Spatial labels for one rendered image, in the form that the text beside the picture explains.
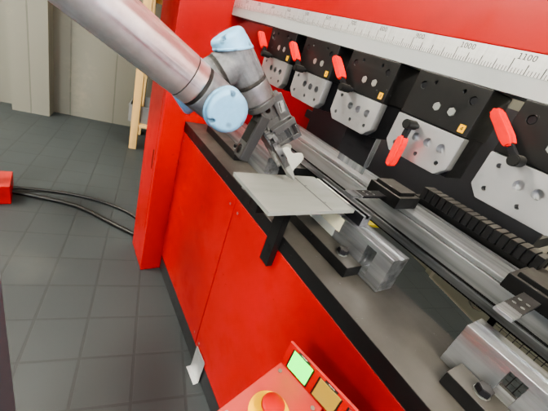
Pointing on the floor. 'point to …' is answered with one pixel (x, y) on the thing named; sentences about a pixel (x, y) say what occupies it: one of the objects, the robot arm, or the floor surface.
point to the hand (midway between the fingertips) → (285, 172)
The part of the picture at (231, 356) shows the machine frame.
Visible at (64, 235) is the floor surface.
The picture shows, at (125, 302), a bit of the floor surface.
